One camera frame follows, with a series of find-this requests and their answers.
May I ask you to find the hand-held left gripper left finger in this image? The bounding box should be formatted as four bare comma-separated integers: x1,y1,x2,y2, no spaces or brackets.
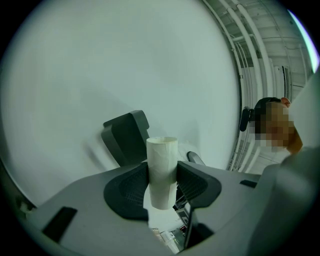
24,161,181,256

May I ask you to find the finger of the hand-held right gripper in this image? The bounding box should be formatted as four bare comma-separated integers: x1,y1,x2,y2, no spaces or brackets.
186,150,207,167

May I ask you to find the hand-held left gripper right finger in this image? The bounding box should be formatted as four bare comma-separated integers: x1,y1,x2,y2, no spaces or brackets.
176,160,263,256

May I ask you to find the white paper core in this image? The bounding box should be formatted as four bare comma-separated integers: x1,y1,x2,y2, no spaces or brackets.
143,136,179,211

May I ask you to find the black toilet paper holder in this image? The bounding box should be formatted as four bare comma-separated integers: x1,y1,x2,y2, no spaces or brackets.
100,109,151,168

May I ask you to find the person's light grey shirt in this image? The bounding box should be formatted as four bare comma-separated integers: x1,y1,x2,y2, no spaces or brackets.
246,144,292,175

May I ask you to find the person's head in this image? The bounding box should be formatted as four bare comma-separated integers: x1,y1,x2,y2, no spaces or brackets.
254,96,304,154

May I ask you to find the group of white ceiling pipes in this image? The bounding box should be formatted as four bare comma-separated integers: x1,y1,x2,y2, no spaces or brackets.
202,0,311,174

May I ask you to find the long ceiling light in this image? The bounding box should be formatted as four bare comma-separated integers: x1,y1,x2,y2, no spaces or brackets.
286,9,320,74

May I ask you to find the black head-worn camera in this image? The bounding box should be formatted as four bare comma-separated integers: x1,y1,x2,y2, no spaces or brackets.
239,106,252,133

